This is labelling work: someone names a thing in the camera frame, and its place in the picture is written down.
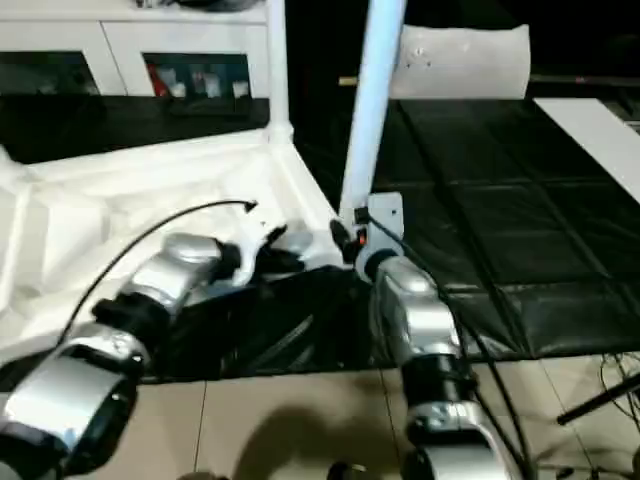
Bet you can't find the black robot foot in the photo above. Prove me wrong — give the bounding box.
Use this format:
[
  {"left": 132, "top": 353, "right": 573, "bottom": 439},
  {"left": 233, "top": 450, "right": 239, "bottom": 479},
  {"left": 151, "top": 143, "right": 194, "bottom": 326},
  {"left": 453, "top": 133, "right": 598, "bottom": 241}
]
[{"left": 327, "top": 461, "right": 370, "bottom": 480}]

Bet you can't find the white flat panel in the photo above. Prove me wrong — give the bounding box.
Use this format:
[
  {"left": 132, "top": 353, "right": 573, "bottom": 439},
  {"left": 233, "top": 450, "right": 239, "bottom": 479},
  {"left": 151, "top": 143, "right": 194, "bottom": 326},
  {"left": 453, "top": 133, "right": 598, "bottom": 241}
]
[{"left": 384, "top": 24, "right": 532, "bottom": 102}]

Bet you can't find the black work mat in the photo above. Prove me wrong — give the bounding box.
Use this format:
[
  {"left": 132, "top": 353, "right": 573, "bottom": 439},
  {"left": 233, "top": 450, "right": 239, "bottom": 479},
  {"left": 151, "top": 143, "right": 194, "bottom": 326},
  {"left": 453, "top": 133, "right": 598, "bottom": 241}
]
[{"left": 0, "top": 90, "right": 640, "bottom": 383}]

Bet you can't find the black folding stand leg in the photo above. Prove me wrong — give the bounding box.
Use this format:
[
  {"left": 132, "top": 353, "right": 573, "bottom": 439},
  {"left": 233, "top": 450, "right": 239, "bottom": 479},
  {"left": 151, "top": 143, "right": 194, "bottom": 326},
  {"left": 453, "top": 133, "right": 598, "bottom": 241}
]
[{"left": 556, "top": 374, "right": 640, "bottom": 428}]

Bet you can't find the white glass-door cabinet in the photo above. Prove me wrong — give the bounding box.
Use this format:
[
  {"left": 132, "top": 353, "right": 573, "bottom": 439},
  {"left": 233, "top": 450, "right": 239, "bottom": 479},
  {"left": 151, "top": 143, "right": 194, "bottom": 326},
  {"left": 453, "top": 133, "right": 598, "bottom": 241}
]
[{"left": 0, "top": 0, "right": 273, "bottom": 103}]

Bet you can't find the black cabinet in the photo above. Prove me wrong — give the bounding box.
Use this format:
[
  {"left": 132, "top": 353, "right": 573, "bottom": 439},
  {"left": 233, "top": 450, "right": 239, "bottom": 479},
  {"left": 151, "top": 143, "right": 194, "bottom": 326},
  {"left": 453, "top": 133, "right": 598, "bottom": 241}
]
[{"left": 268, "top": 0, "right": 640, "bottom": 101}]

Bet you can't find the white sheet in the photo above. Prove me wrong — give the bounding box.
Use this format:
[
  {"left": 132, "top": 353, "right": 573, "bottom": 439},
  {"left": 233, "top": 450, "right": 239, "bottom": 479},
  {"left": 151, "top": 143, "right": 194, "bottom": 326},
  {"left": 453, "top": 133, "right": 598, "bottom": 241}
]
[{"left": 532, "top": 97, "right": 640, "bottom": 203}]

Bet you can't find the white plastic table leg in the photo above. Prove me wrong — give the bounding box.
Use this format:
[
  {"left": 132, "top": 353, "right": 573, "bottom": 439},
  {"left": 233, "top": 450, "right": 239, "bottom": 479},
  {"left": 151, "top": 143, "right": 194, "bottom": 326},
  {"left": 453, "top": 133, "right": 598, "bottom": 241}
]
[
  {"left": 339, "top": 0, "right": 408, "bottom": 223},
  {"left": 261, "top": 0, "right": 297, "bottom": 143}
]

